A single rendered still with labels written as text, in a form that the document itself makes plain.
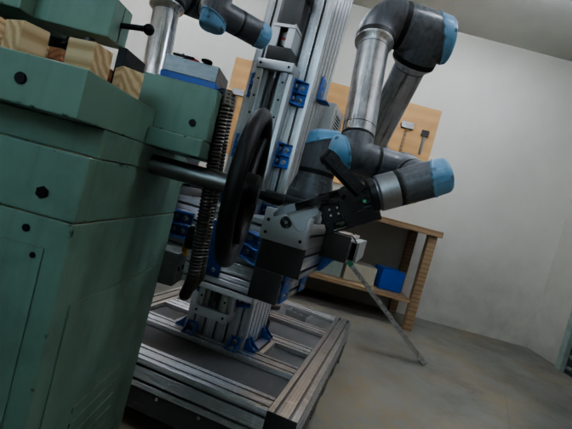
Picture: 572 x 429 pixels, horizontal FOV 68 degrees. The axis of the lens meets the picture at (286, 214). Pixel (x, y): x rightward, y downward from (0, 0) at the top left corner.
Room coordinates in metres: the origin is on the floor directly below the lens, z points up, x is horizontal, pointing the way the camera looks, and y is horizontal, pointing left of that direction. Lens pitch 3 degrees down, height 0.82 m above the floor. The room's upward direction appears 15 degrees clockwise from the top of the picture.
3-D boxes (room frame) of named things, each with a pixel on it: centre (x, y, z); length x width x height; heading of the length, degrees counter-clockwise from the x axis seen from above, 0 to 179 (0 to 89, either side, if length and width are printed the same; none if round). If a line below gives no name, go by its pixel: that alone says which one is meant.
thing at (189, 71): (0.80, 0.23, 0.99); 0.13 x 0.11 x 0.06; 179
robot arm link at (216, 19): (1.20, 0.32, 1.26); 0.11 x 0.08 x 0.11; 131
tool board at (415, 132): (4.02, -0.16, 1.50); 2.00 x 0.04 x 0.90; 90
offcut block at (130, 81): (0.66, 0.29, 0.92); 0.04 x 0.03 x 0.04; 39
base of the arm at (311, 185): (1.36, -0.06, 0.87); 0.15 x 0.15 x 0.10
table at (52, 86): (0.79, 0.31, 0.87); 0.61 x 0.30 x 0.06; 179
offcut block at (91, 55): (0.56, 0.30, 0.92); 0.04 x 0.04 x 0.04; 78
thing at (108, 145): (0.77, 0.36, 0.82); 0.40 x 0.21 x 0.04; 179
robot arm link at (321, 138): (1.36, -0.07, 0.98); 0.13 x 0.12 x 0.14; 97
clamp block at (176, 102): (0.79, 0.23, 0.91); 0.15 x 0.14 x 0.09; 179
